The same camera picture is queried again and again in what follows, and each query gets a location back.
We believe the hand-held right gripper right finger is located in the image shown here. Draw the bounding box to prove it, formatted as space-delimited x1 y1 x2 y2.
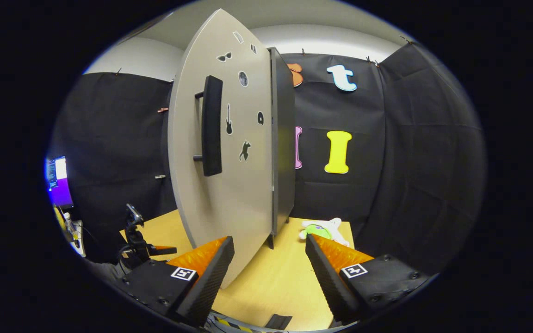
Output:
305 234 434 324

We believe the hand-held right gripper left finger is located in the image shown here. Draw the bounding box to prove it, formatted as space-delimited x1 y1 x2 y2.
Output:
112 236 236 327

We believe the beige cabinet door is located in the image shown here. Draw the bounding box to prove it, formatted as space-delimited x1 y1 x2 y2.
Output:
168 8 275 290

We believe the black door handle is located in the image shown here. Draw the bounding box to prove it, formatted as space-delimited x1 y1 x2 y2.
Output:
193 75 224 177

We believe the dark grey cabinet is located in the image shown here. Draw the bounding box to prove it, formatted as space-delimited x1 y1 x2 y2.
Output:
269 46 297 250

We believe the yellow black striped tape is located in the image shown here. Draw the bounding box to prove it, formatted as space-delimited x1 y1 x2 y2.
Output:
213 316 254 333

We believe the green white plush toy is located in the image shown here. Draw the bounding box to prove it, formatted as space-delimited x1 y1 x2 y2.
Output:
299 217 351 247

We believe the white yellow equipment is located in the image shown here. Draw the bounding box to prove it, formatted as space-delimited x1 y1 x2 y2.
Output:
54 206 87 258

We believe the computer monitor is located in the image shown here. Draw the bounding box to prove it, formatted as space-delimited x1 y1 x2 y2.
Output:
45 156 74 208

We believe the black backdrop cloth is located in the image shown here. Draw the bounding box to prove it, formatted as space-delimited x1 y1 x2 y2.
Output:
47 41 488 274

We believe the black table bracket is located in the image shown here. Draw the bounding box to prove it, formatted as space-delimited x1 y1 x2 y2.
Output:
265 314 293 330

